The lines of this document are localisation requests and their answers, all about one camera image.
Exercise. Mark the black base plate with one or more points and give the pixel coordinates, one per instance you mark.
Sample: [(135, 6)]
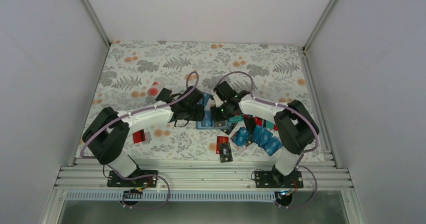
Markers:
[(269, 179), (116, 181)]

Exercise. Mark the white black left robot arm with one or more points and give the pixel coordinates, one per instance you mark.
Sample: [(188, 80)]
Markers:
[(107, 134)]

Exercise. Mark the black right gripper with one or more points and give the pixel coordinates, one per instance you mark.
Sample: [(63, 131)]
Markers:
[(216, 116)]

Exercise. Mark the teal leather card holder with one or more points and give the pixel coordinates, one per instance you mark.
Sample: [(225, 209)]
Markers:
[(207, 123)]

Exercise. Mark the white card with red circle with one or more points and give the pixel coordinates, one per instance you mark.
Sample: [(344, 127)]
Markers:
[(154, 89)]

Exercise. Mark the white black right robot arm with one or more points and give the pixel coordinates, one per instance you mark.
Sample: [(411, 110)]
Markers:
[(295, 126)]

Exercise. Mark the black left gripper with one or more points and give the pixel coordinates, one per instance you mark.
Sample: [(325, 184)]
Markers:
[(200, 115)]

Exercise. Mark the black card near left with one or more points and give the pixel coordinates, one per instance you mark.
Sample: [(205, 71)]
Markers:
[(164, 95)]

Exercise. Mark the red yellow logo card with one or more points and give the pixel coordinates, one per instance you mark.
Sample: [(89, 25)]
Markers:
[(221, 140)]

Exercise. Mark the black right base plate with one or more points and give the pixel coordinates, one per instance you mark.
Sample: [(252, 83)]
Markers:
[(269, 179)]

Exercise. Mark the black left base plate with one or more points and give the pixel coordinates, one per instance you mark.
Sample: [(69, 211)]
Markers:
[(116, 181)]

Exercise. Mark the red card under left arm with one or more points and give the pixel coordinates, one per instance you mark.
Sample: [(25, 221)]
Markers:
[(138, 136)]

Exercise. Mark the aluminium rail frame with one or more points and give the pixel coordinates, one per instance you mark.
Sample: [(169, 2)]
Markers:
[(204, 175)]

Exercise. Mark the blue card pile front right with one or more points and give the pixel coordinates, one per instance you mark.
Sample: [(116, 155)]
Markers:
[(261, 137)]

